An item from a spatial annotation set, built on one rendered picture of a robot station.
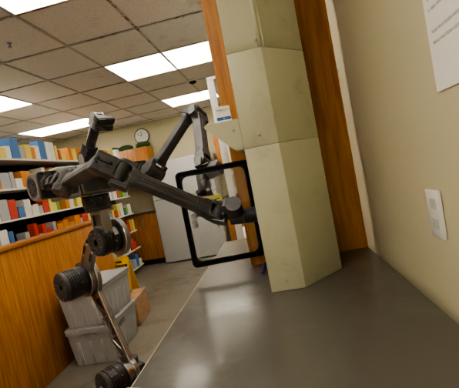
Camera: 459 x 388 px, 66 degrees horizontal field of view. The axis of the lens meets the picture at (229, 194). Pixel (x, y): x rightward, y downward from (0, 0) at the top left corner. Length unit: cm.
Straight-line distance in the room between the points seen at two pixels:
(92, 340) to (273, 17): 283
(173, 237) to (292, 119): 534
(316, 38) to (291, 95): 42
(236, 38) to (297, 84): 25
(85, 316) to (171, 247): 335
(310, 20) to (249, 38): 46
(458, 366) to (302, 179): 67
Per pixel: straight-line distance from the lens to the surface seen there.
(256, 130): 114
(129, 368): 232
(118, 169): 130
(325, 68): 156
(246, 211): 128
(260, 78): 116
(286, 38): 129
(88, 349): 343
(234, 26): 122
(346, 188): 153
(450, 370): 78
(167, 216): 635
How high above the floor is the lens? 134
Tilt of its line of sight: 3 degrees down
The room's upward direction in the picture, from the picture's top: 11 degrees counter-clockwise
